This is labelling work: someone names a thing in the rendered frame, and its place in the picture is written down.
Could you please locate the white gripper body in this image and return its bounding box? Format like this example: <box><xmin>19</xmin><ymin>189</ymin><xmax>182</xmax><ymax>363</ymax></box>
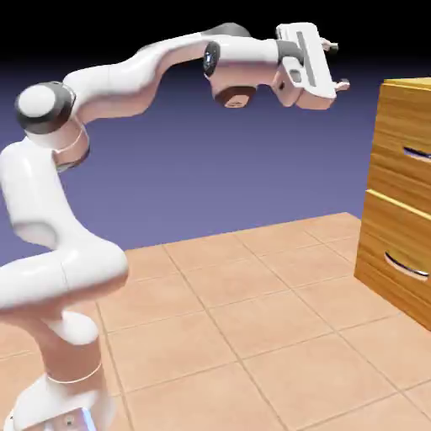
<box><xmin>275</xmin><ymin>22</ymin><xmax>338</xmax><ymax>110</ymax></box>

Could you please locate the wood drawer front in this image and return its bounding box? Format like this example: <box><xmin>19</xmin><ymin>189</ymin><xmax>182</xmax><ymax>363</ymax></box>
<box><xmin>367</xmin><ymin>82</ymin><xmax>431</xmax><ymax>215</ymax></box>
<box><xmin>354</xmin><ymin>189</ymin><xmax>431</xmax><ymax>332</ymax></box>

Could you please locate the light wood cabinet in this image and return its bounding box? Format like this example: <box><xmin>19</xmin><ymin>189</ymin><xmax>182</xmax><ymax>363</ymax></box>
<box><xmin>354</xmin><ymin>77</ymin><xmax>431</xmax><ymax>332</ymax></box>

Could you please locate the curved metal drawer handle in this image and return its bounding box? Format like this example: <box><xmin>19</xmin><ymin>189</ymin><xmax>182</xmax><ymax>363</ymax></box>
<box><xmin>402</xmin><ymin>146</ymin><xmax>431</xmax><ymax>160</ymax></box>
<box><xmin>384</xmin><ymin>251</ymin><xmax>430</xmax><ymax>278</ymax></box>

